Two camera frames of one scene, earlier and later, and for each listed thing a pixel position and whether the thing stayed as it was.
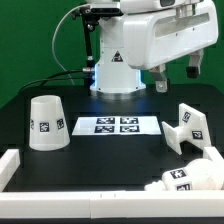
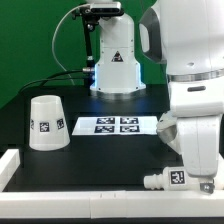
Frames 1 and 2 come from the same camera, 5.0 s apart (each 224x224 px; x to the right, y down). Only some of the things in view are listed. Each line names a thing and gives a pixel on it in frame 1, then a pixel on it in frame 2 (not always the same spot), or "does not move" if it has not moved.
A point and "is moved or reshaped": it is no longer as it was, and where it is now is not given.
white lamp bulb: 199,175 is moved or reshaped
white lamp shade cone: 48,126 does not move
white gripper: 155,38 -> 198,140
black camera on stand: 90,18 does not move
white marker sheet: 116,126 does not move
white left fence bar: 9,163 does not move
